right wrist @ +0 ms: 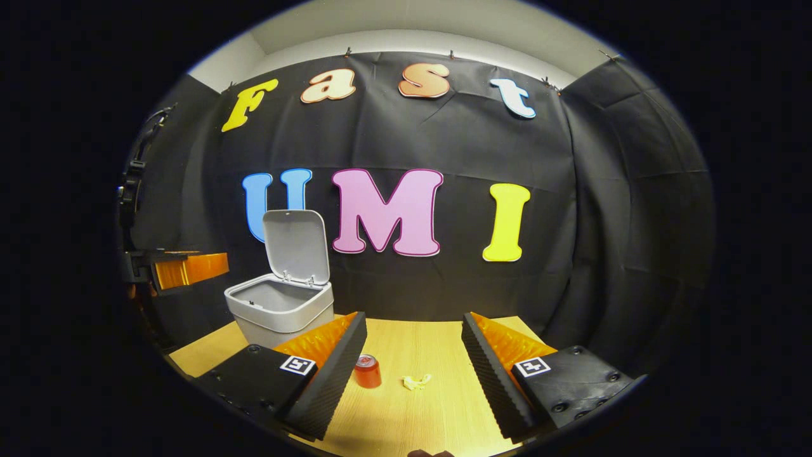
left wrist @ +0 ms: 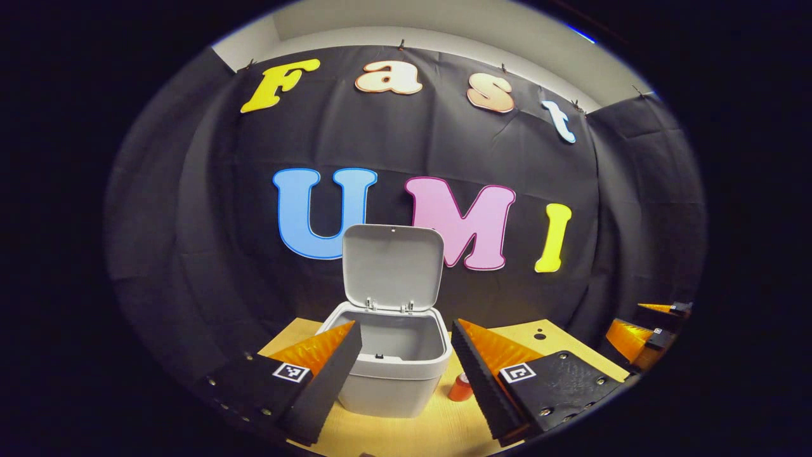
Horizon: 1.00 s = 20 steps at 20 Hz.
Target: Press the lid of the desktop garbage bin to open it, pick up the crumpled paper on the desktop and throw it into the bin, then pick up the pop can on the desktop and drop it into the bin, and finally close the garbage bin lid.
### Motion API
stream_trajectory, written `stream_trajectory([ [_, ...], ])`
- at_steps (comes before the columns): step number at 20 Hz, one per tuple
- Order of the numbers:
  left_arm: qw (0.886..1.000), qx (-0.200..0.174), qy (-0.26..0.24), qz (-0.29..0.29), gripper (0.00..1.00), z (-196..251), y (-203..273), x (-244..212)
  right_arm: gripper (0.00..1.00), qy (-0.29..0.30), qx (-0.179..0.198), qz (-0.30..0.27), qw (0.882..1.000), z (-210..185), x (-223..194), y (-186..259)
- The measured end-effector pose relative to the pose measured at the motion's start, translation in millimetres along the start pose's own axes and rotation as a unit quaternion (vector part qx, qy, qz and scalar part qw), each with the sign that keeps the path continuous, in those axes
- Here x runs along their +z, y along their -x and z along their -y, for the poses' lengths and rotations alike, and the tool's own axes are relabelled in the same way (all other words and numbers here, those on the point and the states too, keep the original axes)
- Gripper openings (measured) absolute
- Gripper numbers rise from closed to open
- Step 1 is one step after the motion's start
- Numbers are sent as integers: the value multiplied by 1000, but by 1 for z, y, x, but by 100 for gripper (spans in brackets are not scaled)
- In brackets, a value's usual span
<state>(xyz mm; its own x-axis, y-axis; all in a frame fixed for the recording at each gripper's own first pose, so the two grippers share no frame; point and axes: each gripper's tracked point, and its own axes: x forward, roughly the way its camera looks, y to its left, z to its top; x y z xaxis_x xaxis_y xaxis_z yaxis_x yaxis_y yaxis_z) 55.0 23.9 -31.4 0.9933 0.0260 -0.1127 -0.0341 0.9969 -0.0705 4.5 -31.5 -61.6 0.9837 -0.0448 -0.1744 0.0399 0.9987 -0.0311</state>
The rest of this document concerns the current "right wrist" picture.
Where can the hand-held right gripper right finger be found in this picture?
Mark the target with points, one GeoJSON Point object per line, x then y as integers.
{"type": "Point", "coordinates": [491, 381]}

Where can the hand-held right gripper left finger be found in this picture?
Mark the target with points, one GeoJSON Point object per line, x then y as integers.
{"type": "Point", "coordinates": [333, 381]}

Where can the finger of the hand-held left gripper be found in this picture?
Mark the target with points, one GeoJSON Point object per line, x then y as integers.
{"type": "Point", "coordinates": [190, 270]}

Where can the red pop can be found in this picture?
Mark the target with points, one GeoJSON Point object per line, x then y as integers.
{"type": "Point", "coordinates": [368, 374]}

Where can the yellow paper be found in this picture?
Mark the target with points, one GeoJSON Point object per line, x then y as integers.
{"type": "Point", "coordinates": [417, 382]}

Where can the white desktop garbage bin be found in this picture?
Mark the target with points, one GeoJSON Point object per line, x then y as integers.
{"type": "Point", "coordinates": [279, 304]}

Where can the wooden desktop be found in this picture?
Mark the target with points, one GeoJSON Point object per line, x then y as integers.
{"type": "Point", "coordinates": [412, 412]}

